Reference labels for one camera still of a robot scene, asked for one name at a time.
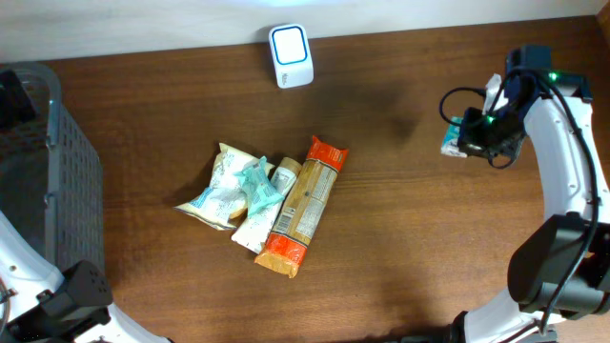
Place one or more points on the grey plastic mesh basket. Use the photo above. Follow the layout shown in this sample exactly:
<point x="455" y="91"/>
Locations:
<point x="52" y="177"/>

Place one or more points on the white cream snack bag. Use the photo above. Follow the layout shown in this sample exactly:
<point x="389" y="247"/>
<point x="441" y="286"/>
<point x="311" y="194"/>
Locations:
<point x="222" y="202"/>

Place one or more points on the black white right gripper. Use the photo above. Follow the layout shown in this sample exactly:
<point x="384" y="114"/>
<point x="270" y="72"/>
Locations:
<point x="470" y="138"/>

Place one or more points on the white barcode scanner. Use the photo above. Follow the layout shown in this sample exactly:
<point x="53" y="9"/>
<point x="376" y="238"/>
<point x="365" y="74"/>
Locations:
<point x="293" y="63"/>

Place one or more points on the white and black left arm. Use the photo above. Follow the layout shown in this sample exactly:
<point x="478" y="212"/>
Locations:
<point x="53" y="282"/>

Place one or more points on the orange spaghetti packet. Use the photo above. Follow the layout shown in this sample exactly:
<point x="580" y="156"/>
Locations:
<point x="295" y="226"/>

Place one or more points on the white tube with gold cap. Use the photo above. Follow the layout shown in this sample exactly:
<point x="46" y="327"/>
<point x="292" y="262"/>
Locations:
<point x="253" y="232"/>

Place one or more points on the green white tissue pack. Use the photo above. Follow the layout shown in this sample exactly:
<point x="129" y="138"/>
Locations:
<point x="449" y="145"/>

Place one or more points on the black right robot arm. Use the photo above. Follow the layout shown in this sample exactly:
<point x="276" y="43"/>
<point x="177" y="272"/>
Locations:
<point x="561" y="272"/>

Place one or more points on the teal plastic packet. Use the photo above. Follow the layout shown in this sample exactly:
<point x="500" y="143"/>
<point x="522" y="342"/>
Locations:
<point x="260" y="193"/>

